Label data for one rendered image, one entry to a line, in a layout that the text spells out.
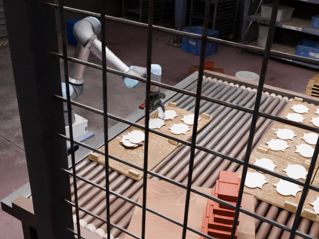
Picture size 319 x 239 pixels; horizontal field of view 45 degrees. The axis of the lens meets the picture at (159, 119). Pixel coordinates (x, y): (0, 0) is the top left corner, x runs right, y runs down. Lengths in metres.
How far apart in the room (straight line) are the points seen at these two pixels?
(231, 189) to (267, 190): 0.67
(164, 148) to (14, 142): 2.25
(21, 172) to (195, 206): 2.32
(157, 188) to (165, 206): 0.13
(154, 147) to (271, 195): 0.71
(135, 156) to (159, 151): 0.14
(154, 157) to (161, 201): 0.50
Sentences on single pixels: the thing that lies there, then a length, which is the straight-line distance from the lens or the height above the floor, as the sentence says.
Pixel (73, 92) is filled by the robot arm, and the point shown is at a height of 1.15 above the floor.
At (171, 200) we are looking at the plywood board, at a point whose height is 1.04.
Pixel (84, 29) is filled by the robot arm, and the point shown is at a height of 1.56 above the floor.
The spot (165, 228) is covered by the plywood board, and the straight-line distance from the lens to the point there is 1.59.
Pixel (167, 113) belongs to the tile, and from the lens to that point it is 2.60.
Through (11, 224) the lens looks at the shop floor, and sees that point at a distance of 3.23.
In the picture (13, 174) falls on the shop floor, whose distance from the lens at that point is 3.73.
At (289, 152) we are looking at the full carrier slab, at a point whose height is 0.94.
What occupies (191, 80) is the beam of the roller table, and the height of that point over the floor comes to 0.92.
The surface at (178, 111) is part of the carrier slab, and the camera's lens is 2.66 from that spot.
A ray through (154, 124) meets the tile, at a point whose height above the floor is 0.95.
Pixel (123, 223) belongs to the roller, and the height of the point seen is 0.92.
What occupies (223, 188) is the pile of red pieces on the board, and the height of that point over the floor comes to 1.31.
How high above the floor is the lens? 2.16
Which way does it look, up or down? 29 degrees down
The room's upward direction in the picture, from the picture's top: 3 degrees clockwise
